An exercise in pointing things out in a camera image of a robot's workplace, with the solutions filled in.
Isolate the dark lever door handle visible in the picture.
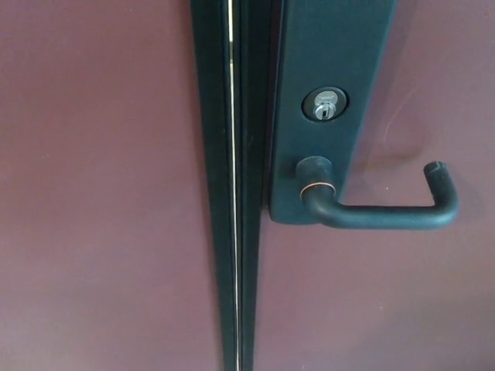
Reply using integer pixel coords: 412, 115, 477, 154
295, 155, 462, 232

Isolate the black door edge strip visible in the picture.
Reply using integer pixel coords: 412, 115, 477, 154
230, 0, 284, 371
188, 0, 238, 371

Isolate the maroon door leaf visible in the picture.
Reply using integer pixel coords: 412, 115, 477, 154
0, 0, 225, 371
251, 0, 495, 371

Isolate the silver lock cylinder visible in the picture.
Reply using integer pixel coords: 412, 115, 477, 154
301, 87, 350, 124

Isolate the dark handle backplate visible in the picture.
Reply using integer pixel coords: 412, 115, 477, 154
265, 0, 400, 226

